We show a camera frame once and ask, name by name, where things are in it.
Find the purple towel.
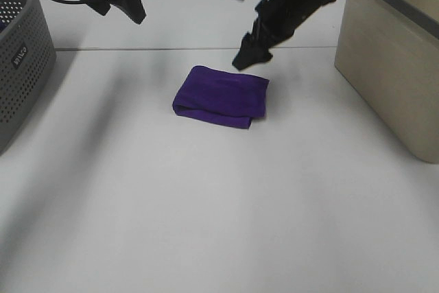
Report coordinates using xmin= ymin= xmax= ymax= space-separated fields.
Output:
xmin=172 ymin=65 xmax=270 ymax=129

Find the beige storage bin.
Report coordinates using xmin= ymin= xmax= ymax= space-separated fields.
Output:
xmin=335 ymin=0 xmax=438 ymax=163

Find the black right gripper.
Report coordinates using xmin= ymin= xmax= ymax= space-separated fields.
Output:
xmin=232 ymin=0 xmax=309 ymax=69

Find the grey perforated plastic basket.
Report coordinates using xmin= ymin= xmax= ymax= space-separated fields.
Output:
xmin=1 ymin=0 xmax=56 ymax=153

